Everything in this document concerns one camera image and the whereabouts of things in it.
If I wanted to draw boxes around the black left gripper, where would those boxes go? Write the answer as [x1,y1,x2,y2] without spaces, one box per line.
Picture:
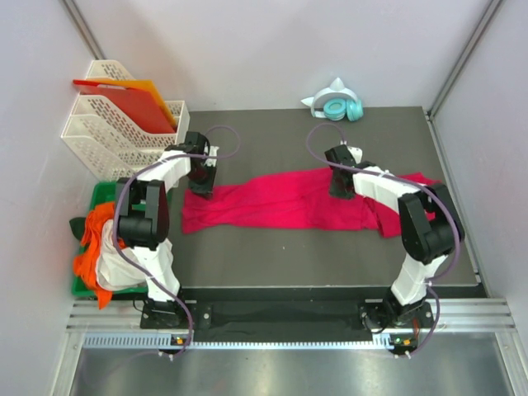
[186,161,217,200]

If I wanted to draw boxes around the pink t shirt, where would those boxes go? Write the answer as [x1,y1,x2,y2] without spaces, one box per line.
[180,167,383,236]
[364,172,438,238]

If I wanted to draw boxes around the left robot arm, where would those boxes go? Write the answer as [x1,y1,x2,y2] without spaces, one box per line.
[114,132,218,328]

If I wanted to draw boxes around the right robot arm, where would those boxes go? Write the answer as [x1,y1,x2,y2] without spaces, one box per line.
[324,144,465,328]

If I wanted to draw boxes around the folded pink t shirt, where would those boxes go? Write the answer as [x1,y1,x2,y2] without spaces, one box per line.
[364,172,438,238]

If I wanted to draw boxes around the teal cat ear headphones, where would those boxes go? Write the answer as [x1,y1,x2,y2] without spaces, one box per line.
[301,78,364,122]

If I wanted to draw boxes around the white file organizer rack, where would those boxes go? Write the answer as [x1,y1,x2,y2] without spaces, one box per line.
[61,59,190,182]

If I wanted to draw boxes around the green plastic bin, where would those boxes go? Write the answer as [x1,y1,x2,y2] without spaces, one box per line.
[71,182,148,305]

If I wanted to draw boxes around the red orange folder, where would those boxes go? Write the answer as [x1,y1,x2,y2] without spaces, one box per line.
[73,78,177,134]

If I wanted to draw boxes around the white t shirt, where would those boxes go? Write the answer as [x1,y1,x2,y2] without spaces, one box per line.
[95,219,173,294]

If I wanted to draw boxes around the dark green cloth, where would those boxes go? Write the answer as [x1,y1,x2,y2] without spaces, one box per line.
[68,217,87,242]

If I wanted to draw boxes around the orange t shirt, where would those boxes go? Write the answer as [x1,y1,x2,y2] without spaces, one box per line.
[73,202,139,309]

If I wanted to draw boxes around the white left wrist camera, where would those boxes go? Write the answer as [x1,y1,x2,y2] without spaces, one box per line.
[205,145,219,167]

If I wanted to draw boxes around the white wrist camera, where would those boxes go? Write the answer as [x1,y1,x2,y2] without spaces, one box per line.
[205,145,219,167]
[342,141,363,163]

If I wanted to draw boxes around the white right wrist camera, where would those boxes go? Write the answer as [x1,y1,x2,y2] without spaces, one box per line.
[342,141,363,163]

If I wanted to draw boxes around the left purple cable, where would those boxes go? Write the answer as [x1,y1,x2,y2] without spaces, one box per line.
[112,125,242,358]

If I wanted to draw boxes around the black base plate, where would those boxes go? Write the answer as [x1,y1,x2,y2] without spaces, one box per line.
[139,299,436,342]

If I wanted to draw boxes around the grey cable duct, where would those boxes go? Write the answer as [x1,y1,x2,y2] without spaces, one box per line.
[83,332,394,351]

